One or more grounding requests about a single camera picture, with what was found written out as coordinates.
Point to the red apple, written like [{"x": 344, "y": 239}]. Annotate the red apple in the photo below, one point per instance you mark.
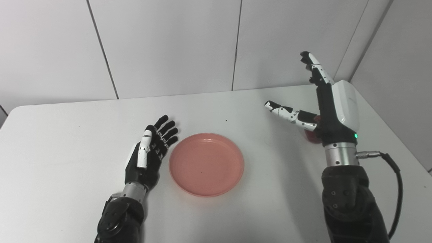
[{"x": 310, "y": 137}]

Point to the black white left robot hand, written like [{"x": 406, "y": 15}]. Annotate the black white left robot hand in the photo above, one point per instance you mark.
[{"x": 150, "y": 168}]

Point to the pink round plate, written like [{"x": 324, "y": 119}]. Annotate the pink round plate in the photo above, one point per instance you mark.
[{"x": 206, "y": 164}]

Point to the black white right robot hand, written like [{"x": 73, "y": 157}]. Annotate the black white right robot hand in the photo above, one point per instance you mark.
[{"x": 332, "y": 125}]

